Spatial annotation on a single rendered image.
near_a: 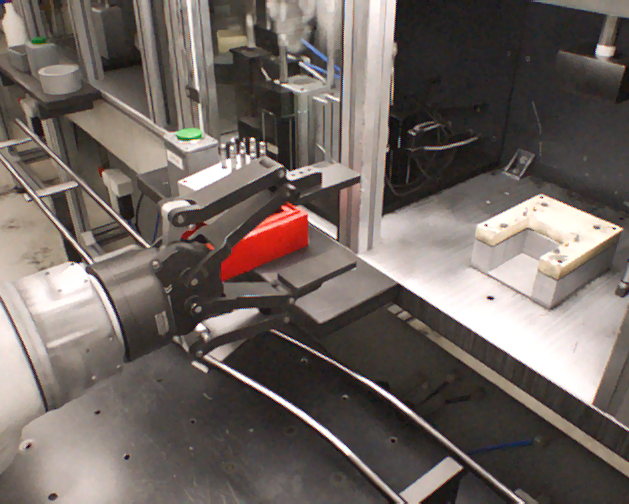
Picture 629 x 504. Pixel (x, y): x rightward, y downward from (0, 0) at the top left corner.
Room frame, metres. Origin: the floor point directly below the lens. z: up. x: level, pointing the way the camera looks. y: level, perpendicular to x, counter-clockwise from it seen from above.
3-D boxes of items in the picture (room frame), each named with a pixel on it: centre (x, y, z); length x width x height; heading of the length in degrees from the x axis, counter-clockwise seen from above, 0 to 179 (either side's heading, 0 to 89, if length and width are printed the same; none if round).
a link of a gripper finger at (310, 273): (0.45, 0.00, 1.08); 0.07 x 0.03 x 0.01; 129
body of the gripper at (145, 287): (0.36, 0.11, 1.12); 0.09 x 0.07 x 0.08; 129
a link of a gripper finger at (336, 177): (0.45, 0.00, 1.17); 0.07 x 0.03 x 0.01; 129
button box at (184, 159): (0.90, 0.19, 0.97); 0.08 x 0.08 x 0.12; 39
